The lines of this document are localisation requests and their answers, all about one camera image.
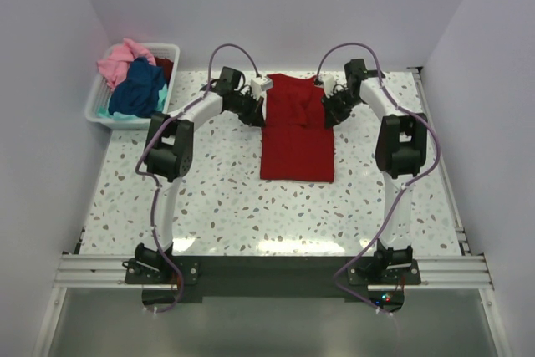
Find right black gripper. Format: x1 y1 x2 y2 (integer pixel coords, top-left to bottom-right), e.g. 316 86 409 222
321 89 364 130

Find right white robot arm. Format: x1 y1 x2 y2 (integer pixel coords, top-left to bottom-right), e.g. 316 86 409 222
314 59 427 285

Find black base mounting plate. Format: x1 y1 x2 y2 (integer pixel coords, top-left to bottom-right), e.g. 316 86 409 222
122 253 422 311

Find white plastic laundry basket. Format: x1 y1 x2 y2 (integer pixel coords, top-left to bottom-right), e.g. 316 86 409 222
84 38 180 130

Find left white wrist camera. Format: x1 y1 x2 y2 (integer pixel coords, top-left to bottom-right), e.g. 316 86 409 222
250 76 273 98

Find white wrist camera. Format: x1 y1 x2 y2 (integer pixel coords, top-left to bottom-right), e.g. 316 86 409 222
314 74 337 97
250 76 273 98

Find pink t shirt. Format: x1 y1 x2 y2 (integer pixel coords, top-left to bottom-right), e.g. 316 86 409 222
97 38 156 91

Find dark red t shirt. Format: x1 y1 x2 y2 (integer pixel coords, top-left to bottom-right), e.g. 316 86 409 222
155 57 174 84

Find dark blue t shirt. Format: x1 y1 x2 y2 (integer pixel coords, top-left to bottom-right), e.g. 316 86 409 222
108 58 167 118

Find light teal t shirt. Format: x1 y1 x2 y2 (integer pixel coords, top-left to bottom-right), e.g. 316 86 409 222
96 84 168 120

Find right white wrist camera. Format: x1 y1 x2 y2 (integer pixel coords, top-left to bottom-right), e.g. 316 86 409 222
314 74 337 97

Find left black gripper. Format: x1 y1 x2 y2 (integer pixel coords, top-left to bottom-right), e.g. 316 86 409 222
228 91 266 128

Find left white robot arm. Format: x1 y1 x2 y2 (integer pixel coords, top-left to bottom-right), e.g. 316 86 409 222
125 67 273 286

